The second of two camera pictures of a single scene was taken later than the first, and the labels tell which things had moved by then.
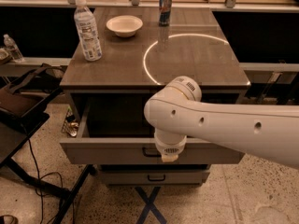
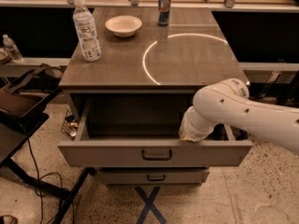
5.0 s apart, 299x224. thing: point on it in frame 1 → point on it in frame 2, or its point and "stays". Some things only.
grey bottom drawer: (154, 176) stays
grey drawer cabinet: (106, 98) stays
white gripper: (170, 149) → (189, 129)
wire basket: (70, 124) stays
